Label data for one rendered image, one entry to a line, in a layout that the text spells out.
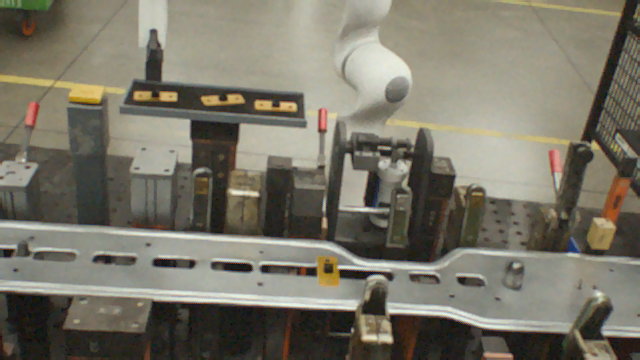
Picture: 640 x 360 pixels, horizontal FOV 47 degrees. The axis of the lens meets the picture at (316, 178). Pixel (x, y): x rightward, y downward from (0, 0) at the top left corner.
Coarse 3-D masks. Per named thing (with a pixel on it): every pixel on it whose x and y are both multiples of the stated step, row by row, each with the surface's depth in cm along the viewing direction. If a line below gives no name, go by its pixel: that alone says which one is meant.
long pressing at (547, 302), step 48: (0, 240) 130; (48, 240) 131; (96, 240) 133; (144, 240) 134; (192, 240) 136; (240, 240) 137; (288, 240) 138; (0, 288) 120; (48, 288) 121; (96, 288) 122; (144, 288) 123; (192, 288) 124; (240, 288) 125; (288, 288) 127; (336, 288) 128; (432, 288) 131; (480, 288) 133; (528, 288) 134; (576, 288) 136; (624, 288) 137; (624, 336) 127
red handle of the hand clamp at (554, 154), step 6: (552, 150) 151; (558, 150) 151; (552, 156) 150; (558, 156) 150; (552, 162) 150; (558, 162) 149; (552, 168) 149; (558, 168) 149; (552, 174) 149; (558, 174) 148; (558, 180) 148; (558, 186) 147; (564, 210) 145; (564, 216) 144
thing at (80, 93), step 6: (78, 84) 151; (72, 90) 148; (78, 90) 148; (84, 90) 149; (90, 90) 149; (96, 90) 149; (102, 90) 150; (72, 96) 146; (78, 96) 146; (84, 96) 146; (90, 96) 147; (96, 96) 147; (84, 102) 148; (90, 102) 147; (96, 102) 147
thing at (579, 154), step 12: (576, 144) 139; (588, 144) 139; (576, 156) 140; (588, 156) 136; (564, 168) 142; (576, 168) 141; (564, 180) 141; (576, 180) 142; (564, 192) 142; (576, 192) 142; (564, 204) 144; (576, 204) 143
